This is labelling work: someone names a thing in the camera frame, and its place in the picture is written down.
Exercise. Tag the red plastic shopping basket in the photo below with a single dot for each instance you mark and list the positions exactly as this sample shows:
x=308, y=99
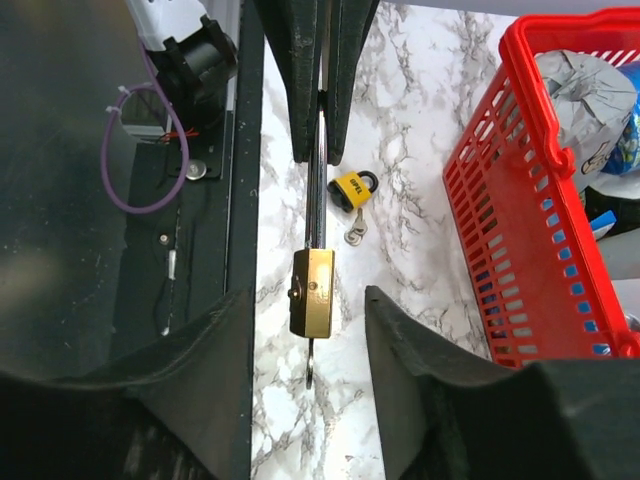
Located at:
x=540, y=282

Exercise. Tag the black mounting base rail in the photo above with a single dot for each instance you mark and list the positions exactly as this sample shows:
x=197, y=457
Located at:
x=188, y=194

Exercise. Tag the small brass padlock key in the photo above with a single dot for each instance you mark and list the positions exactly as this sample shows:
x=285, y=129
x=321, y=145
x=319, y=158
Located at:
x=309, y=369

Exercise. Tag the white blue paper roll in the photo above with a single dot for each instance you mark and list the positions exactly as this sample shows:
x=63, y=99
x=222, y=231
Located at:
x=624, y=158

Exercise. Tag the blue flat box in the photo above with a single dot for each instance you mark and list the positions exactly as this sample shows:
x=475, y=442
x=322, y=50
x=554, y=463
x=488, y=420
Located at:
x=603, y=224

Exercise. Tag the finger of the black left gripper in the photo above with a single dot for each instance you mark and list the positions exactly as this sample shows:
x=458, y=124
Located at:
x=292, y=31
x=349, y=24

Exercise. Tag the small silver keys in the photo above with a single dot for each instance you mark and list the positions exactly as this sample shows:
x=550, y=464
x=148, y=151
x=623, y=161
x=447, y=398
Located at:
x=358, y=230

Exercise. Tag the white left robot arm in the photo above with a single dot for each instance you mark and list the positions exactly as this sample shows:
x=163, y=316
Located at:
x=195, y=59

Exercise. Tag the yellow padlock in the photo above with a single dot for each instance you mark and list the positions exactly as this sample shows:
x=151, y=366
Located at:
x=352, y=190

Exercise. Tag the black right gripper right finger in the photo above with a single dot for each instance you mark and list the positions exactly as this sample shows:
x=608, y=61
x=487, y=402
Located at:
x=445, y=413

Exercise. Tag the small brass padlock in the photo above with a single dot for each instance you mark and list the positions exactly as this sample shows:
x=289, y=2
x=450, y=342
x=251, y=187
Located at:
x=312, y=281

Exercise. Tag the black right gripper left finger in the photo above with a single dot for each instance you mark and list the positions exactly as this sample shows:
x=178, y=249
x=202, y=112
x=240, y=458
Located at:
x=175, y=409

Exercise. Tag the grey wrapped roll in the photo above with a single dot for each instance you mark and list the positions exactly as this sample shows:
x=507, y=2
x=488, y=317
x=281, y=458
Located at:
x=593, y=102

